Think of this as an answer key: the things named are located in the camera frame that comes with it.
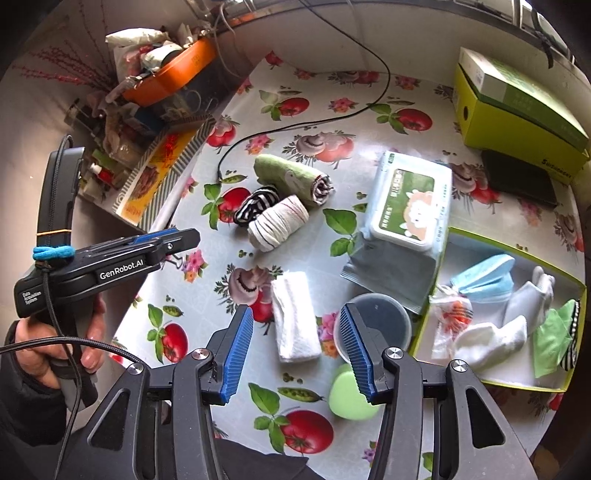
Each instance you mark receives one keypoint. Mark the green rolled towel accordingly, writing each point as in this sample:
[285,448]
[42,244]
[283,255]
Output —
[286,175]

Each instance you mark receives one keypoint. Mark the floral tablecloth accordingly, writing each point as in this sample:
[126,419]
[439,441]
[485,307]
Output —
[323,258]

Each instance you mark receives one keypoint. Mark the green and white carton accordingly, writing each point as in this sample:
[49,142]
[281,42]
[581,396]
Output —
[521,92]

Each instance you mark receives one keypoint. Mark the blue face mask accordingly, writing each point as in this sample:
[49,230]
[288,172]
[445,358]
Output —
[485,277]

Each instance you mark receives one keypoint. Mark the wet wipes pack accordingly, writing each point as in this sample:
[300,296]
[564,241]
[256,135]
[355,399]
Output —
[406,207]

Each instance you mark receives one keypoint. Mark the yellow printed sheet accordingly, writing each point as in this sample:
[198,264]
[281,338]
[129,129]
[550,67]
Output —
[157,170]

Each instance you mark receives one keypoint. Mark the person's left forearm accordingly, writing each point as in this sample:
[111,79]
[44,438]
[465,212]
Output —
[23,415]

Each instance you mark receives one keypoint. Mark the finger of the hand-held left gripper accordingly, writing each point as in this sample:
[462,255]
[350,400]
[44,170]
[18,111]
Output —
[182,240]
[152,236]

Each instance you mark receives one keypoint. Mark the red dried sprigs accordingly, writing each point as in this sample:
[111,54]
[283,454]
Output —
[69,69]

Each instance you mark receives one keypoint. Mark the yellow-green tray box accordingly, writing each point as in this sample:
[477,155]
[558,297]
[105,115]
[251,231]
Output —
[480,249]

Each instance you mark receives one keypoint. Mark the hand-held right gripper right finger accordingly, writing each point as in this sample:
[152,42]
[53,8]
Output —
[358,355]

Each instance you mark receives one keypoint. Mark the black white striped sock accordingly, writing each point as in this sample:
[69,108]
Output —
[254,205]
[572,337]

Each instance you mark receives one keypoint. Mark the orange plastic basket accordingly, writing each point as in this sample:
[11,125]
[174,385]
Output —
[184,69]

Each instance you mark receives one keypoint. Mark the black flat case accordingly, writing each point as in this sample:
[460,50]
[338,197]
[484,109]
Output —
[517,180]

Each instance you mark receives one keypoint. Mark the green round sponge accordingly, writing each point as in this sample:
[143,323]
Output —
[346,392]

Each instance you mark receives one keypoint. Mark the crumpled white bag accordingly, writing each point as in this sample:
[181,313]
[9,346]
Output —
[134,38]

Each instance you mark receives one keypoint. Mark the beige striped sock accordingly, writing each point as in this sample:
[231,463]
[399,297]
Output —
[277,221]

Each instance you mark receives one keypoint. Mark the white towel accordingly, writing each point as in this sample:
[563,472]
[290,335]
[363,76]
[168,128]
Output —
[295,318]

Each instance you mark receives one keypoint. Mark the light green cloth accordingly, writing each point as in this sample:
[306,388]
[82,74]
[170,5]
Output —
[551,337]

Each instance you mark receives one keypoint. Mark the blue elastic band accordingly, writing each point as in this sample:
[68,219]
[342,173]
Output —
[51,253]

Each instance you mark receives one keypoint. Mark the person's left hand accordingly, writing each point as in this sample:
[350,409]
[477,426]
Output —
[94,332]

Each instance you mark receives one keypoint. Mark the yellow-green shoebox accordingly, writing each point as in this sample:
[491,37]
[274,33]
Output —
[508,134]

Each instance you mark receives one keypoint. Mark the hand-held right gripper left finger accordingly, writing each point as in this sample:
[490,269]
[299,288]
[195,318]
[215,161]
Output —
[238,350]

